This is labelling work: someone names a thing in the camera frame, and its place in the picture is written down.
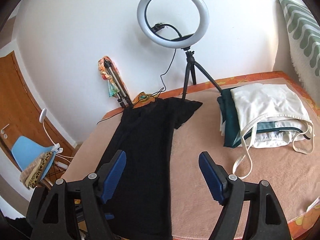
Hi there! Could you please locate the black t-shirt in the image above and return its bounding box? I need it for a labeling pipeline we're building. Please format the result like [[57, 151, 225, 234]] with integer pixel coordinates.
[[98, 98, 202, 239]]

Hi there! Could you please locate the dark green folded garment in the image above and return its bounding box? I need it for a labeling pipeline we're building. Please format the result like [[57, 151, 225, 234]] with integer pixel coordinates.
[[217, 88, 306, 148]]

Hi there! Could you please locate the white clip desk lamp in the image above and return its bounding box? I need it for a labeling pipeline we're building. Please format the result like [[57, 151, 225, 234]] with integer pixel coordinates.
[[39, 108, 64, 155]]

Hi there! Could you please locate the peach bed blanket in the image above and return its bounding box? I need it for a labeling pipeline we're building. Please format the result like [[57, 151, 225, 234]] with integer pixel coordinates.
[[61, 77, 320, 240]]

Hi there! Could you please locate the silver folded tripod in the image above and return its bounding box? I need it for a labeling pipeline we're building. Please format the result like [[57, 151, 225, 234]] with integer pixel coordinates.
[[104, 59, 133, 106]]

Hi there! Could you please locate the leopard print cloth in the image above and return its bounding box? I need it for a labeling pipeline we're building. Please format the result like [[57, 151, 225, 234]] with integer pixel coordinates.
[[20, 151, 53, 190]]

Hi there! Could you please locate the small colourful cloth pouch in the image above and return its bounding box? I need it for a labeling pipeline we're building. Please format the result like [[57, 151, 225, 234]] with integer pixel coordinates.
[[132, 92, 155, 105]]

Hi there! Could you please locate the colourful scarf on tripod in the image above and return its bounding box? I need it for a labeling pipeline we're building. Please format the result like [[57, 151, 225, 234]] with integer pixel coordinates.
[[98, 56, 126, 98]]

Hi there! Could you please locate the light blue chair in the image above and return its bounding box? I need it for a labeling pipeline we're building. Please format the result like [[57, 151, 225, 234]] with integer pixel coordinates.
[[11, 136, 53, 171]]

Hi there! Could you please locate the orange floral bed sheet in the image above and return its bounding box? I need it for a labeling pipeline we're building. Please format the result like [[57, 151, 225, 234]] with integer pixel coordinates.
[[97, 71, 319, 239]]

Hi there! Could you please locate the wooden door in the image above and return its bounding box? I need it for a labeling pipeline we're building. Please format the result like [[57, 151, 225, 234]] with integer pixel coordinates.
[[0, 51, 74, 167]]

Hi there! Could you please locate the black mini tripod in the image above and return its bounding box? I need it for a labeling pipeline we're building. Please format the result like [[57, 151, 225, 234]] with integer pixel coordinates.
[[182, 47, 222, 100]]

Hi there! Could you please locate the green white patterned pillow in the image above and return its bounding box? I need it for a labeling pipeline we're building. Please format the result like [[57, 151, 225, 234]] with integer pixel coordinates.
[[278, 0, 319, 102]]

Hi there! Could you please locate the white folded garment with straps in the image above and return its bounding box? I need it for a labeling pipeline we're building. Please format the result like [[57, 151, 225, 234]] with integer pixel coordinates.
[[230, 83, 315, 174]]

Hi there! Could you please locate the black power cable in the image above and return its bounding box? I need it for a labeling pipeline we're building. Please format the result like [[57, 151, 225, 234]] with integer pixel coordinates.
[[96, 48, 178, 126]]

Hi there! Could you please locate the white ring light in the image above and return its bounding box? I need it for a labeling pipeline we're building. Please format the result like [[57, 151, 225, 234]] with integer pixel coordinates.
[[137, 0, 209, 49]]

